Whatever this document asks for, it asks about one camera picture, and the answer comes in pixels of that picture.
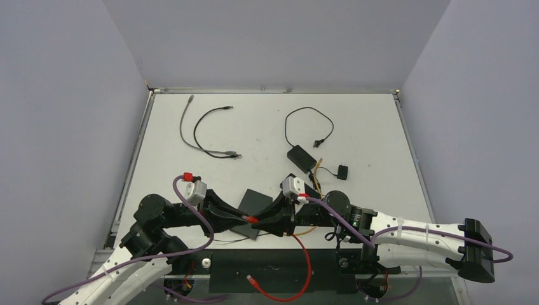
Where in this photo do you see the yellow ethernet cable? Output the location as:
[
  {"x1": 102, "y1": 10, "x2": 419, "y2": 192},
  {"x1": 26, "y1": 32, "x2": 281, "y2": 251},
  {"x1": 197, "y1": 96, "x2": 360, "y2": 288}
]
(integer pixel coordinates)
[{"x1": 292, "y1": 158, "x2": 326, "y2": 236}]

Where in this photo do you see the black Mercury switch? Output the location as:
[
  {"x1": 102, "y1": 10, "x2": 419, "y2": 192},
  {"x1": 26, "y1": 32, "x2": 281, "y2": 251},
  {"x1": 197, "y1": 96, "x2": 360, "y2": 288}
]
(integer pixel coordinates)
[{"x1": 231, "y1": 189, "x2": 272, "y2": 240}]

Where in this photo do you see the black mains power cord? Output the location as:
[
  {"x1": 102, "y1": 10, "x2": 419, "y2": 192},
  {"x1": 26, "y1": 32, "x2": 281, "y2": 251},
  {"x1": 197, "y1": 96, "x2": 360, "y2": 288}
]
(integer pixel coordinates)
[{"x1": 284, "y1": 106, "x2": 335, "y2": 149}]

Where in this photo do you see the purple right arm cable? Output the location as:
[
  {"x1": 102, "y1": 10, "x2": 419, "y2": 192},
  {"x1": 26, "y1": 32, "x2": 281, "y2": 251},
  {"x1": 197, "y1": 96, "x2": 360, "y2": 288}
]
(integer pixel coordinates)
[{"x1": 307, "y1": 196, "x2": 515, "y2": 264}]

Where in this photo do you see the black power brick adapter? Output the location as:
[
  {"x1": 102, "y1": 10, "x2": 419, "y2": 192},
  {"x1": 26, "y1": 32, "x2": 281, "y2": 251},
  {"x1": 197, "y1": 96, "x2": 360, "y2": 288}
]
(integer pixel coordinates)
[{"x1": 287, "y1": 145, "x2": 317, "y2": 173}]

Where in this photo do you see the grey ethernet cable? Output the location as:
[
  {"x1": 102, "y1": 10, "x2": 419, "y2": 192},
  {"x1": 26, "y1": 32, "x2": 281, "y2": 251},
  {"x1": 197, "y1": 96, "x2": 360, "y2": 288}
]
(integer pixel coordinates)
[{"x1": 179, "y1": 95, "x2": 238, "y2": 156}]

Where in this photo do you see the red ethernet cable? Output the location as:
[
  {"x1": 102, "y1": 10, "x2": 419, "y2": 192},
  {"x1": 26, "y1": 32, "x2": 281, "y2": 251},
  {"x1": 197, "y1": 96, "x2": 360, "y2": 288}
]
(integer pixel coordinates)
[{"x1": 235, "y1": 214, "x2": 313, "y2": 304}]

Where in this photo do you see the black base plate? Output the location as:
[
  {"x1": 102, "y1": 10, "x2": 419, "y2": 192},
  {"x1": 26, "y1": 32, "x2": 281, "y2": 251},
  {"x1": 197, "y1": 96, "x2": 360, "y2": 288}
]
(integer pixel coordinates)
[{"x1": 175, "y1": 249, "x2": 401, "y2": 294}]

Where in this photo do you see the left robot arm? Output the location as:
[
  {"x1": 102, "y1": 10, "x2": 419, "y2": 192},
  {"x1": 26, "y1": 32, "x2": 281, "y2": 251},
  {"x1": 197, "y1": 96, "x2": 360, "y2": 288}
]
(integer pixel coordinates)
[{"x1": 61, "y1": 190, "x2": 250, "y2": 304}]

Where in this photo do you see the black ethernet cable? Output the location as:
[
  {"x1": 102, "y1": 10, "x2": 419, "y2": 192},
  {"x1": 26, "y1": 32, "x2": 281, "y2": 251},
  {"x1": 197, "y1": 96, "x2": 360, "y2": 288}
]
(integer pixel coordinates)
[{"x1": 193, "y1": 105, "x2": 243, "y2": 160}]

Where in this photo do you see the small black wall plug adapter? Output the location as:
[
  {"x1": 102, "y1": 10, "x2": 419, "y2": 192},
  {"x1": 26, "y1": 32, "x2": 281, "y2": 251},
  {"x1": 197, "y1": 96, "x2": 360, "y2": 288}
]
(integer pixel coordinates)
[{"x1": 336, "y1": 165, "x2": 348, "y2": 180}]

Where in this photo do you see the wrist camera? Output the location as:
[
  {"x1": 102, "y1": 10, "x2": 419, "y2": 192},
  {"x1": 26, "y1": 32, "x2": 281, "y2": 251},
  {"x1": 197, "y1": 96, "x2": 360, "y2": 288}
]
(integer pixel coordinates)
[
  {"x1": 183, "y1": 172, "x2": 207, "y2": 207},
  {"x1": 281, "y1": 177, "x2": 308, "y2": 204}
]

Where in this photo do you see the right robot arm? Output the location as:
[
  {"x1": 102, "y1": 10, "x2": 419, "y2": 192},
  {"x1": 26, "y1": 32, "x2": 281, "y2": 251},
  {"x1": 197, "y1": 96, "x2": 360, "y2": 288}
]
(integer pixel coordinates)
[{"x1": 246, "y1": 191, "x2": 495, "y2": 283}]

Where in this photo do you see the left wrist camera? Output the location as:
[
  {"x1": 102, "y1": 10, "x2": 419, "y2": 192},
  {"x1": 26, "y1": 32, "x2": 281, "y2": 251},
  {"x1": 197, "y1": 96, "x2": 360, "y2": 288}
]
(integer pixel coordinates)
[{"x1": 183, "y1": 172, "x2": 207, "y2": 207}]

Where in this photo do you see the short black adapter cable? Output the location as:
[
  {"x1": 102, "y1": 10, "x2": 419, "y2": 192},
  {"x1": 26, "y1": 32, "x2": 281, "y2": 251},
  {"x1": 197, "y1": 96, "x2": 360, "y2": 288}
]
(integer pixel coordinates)
[{"x1": 313, "y1": 167, "x2": 342, "y2": 180}]

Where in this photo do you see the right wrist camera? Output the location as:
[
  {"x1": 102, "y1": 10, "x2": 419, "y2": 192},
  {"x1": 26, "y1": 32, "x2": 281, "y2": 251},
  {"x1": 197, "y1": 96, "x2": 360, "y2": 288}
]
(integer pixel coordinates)
[{"x1": 281, "y1": 177, "x2": 308, "y2": 204}]

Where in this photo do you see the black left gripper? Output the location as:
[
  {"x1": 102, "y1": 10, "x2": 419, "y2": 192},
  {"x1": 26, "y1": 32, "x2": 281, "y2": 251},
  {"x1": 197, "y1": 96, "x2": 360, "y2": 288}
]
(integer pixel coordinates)
[{"x1": 160, "y1": 189, "x2": 249, "y2": 237}]

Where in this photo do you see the thin black barrel plug cable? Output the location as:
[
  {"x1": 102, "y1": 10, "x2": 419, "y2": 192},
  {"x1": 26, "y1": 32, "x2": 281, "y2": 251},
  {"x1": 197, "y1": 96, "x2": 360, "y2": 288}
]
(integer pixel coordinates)
[{"x1": 212, "y1": 231, "x2": 270, "y2": 244}]

